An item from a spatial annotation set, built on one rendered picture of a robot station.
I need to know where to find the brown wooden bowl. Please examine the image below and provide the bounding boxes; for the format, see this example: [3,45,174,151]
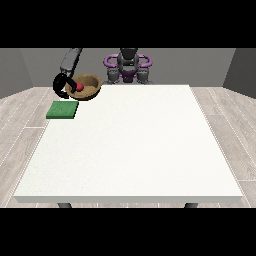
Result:
[64,73,103,101]

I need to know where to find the green square pad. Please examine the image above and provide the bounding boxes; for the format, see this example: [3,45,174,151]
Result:
[45,100,80,120]

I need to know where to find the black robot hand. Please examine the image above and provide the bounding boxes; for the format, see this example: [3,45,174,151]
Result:
[52,71,78,100]

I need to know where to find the grey robot trunk purple rings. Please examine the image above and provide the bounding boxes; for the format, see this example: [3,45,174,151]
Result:
[102,48,155,85]

